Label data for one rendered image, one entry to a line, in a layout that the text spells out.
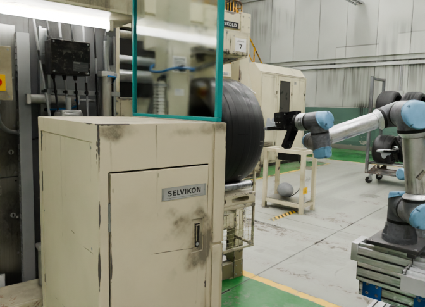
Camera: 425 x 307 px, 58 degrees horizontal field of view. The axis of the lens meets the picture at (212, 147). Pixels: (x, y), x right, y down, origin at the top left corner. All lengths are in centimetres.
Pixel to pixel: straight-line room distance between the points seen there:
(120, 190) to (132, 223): 10
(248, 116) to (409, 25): 1184
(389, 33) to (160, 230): 1288
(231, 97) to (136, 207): 100
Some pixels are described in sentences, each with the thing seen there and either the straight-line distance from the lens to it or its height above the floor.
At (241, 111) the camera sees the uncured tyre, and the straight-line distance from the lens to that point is 187.
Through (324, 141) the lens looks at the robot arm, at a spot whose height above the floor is 118.
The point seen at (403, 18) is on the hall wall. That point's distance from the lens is 1363.
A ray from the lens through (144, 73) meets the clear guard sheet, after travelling 152.
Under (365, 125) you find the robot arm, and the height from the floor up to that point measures 125.
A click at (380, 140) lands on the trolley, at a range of 749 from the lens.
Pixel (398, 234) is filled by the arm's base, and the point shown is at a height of 76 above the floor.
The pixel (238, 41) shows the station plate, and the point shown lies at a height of 172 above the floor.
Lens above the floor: 131
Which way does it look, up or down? 6 degrees down
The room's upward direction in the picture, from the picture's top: 1 degrees clockwise
